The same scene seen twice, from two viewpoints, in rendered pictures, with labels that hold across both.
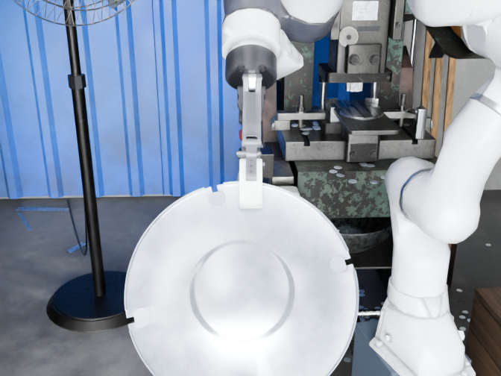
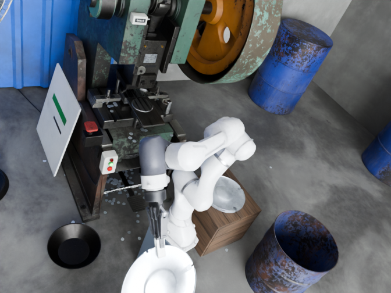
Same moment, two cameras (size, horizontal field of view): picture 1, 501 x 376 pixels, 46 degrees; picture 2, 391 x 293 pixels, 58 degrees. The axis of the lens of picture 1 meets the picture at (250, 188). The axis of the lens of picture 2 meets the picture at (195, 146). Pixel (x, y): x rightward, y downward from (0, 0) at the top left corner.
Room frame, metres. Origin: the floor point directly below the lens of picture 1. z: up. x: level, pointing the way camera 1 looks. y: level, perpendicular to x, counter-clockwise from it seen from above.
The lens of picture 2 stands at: (0.23, 0.49, 2.00)
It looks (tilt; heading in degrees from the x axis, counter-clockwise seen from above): 40 degrees down; 318
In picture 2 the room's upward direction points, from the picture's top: 23 degrees clockwise
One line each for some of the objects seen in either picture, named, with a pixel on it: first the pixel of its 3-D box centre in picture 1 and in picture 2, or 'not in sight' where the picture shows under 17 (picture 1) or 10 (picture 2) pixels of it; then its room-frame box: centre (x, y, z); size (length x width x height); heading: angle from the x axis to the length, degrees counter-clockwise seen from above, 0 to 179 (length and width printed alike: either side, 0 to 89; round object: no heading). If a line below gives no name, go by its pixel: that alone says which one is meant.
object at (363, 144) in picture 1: (363, 139); (143, 118); (1.64, -0.33, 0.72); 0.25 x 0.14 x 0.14; 3
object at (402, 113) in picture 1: (405, 110); (157, 93); (1.82, -0.49, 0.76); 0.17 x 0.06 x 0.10; 93
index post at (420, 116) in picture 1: (420, 121); (167, 106); (1.70, -0.50, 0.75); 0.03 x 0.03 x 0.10; 3
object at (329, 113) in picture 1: (352, 110); (133, 95); (1.81, -0.32, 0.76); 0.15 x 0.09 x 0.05; 93
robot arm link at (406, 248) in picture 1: (416, 221); (183, 190); (1.09, -0.34, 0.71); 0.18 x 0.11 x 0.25; 10
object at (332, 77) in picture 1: (353, 76); (136, 79); (1.82, -0.32, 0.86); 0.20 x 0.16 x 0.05; 93
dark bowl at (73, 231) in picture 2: not in sight; (74, 247); (1.30, 0.09, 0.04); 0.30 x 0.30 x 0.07
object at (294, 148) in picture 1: (350, 135); (130, 105); (1.81, -0.32, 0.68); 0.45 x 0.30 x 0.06; 93
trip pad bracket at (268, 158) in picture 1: (256, 180); (91, 144); (1.57, -0.02, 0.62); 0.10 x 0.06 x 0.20; 93
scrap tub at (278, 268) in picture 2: not in sight; (287, 259); (0.75, -1.09, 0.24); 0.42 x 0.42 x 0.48
